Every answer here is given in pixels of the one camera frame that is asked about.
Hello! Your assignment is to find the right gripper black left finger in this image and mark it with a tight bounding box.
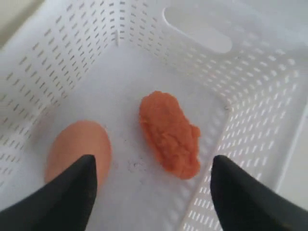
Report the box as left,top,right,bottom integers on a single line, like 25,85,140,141
0,155,97,231

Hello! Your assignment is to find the white perforated plastic basket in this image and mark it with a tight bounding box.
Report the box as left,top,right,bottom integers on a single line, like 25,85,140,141
0,0,308,231

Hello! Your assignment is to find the brown egg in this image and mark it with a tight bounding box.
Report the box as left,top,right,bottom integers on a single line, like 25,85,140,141
44,120,112,188

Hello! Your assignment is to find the orange fried chicken piece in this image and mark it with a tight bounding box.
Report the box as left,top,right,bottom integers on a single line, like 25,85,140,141
139,91,201,180

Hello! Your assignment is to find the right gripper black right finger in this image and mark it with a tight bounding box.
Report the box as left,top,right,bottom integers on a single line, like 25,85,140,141
210,155,308,231

